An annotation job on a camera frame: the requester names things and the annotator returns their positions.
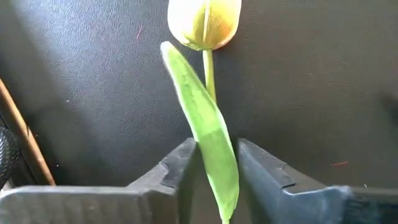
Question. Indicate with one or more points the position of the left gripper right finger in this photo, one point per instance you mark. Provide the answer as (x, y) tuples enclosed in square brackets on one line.
[(311, 205)]

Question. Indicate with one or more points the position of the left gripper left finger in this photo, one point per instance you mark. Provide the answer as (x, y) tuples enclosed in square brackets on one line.
[(93, 205)]

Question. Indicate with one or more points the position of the pink artificial tulip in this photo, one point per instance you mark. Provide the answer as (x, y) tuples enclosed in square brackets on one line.
[(205, 124)]

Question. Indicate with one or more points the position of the wooden table board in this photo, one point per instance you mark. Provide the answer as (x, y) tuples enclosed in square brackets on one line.
[(28, 140)]

